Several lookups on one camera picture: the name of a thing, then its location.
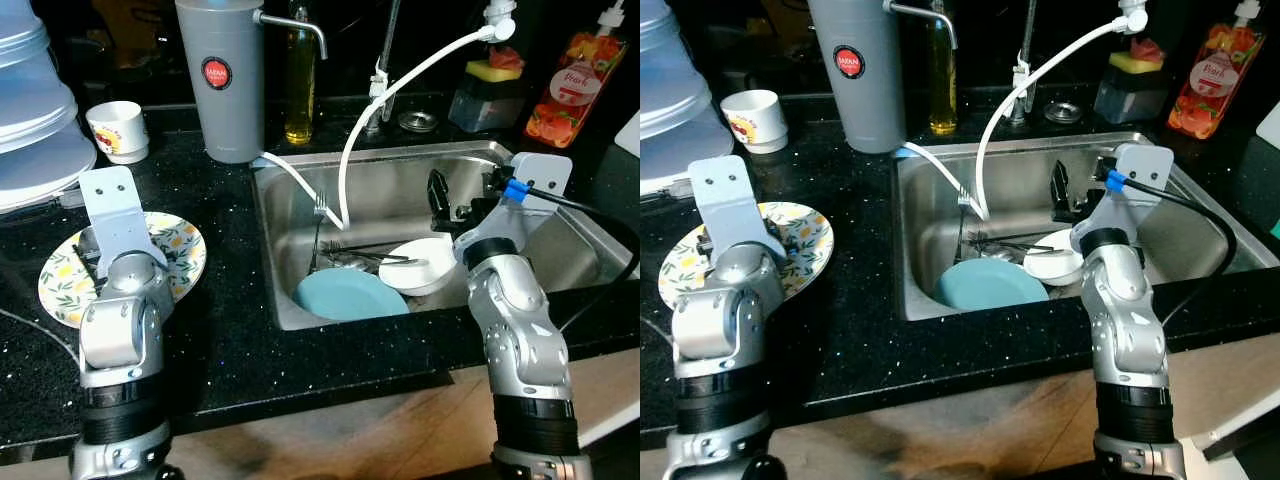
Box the wooden cabinet front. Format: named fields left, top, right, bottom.
left=640, top=335, right=1280, bottom=480
left=165, top=348, right=641, bottom=480

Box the stainless steel sink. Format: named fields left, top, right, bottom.
left=250, top=140, right=629, bottom=332
left=892, top=130, right=1280, bottom=323

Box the white printed cup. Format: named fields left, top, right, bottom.
left=719, top=89, right=790, bottom=156
left=85, top=100, right=151, bottom=165

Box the floral lemon print plate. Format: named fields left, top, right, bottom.
left=658, top=201, right=835, bottom=313
left=38, top=212, right=208, bottom=329

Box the thick white hose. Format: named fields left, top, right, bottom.
left=974, top=6, right=1149, bottom=223
left=337, top=18, right=517, bottom=232

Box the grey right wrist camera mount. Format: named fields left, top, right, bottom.
left=1070, top=143, right=1177, bottom=251
left=455, top=152, right=575, bottom=263

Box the yellow sponge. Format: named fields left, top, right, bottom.
left=464, top=60, right=523, bottom=84
left=1108, top=52, right=1165, bottom=76

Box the light blue plate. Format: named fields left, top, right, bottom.
left=933, top=258, right=1051, bottom=311
left=293, top=267, right=411, bottom=322

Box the metal faucet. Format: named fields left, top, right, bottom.
left=362, top=0, right=403, bottom=137
left=1006, top=0, right=1043, bottom=127

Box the yellow oil bottle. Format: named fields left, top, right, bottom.
left=925, top=0, right=959, bottom=137
left=283, top=0, right=319, bottom=147

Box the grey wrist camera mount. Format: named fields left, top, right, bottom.
left=686, top=155, right=791, bottom=265
left=1070, top=143, right=1177, bottom=251
left=455, top=152, right=575, bottom=263
left=78, top=166, right=171, bottom=277

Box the black sponge holder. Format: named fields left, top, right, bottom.
left=447, top=72, right=527, bottom=134
left=1092, top=64, right=1171, bottom=126

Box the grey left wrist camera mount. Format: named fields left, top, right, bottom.
left=686, top=155, right=791, bottom=265
left=78, top=166, right=171, bottom=277

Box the grey water filter canister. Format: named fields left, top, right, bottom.
left=175, top=0, right=329, bottom=165
left=808, top=0, right=959, bottom=155

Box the white bowl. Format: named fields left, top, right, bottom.
left=379, top=237, right=460, bottom=297
left=1022, top=243, right=1087, bottom=288

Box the metal fork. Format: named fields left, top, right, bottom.
left=311, top=193, right=332, bottom=273
left=954, top=190, right=977, bottom=263

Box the thin white hose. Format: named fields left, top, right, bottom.
left=254, top=152, right=331, bottom=217
left=897, top=143, right=976, bottom=207

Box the peach dish soap bottle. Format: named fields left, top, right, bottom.
left=523, top=0, right=628, bottom=150
left=1166, top=0, right=1267, bottom=142

